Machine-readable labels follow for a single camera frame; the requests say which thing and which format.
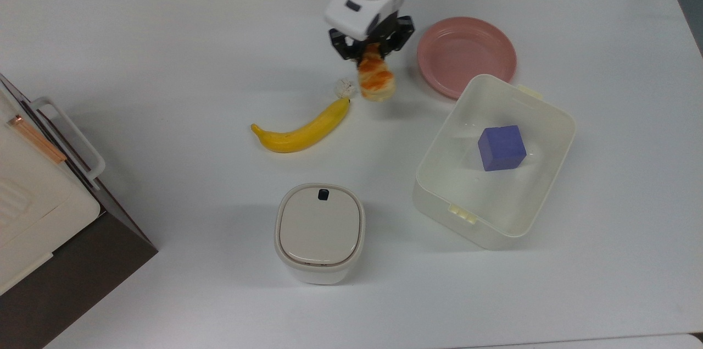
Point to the dark brown drawer box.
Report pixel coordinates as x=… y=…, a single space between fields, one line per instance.
x=71 y=283

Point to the yellow banana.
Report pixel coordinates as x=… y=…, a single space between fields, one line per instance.
x=302 y=133

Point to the white plastic storage bin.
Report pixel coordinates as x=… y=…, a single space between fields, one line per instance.
x=538 y=200

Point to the pink plastic plate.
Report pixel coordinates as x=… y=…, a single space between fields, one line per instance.
x=467 y=52

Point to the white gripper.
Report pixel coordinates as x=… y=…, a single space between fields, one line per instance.
x=357 y=14

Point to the cream toy fridge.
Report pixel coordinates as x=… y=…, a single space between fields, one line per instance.
x=33 y=211

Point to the purple cube block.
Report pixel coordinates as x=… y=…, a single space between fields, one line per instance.
x=501 y=148

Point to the crumpled white paper ball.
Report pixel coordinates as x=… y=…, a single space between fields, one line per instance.
x=345 y=88

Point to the small white lidded trash can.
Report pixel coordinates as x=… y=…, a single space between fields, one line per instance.
x=320 y=231

